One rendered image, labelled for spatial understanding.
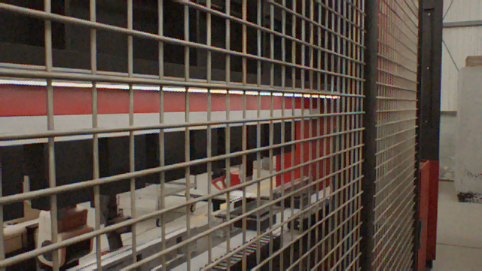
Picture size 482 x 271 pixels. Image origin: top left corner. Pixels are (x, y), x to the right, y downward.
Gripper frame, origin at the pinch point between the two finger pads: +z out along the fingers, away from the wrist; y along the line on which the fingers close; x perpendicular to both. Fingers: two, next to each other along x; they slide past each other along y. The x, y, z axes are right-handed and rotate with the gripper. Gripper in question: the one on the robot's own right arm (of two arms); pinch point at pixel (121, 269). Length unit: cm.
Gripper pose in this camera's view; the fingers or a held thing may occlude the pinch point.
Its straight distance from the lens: 191.3
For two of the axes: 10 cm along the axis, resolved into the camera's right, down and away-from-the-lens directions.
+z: 2.4, 9.7, -0.5
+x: 4.0, -0.6, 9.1
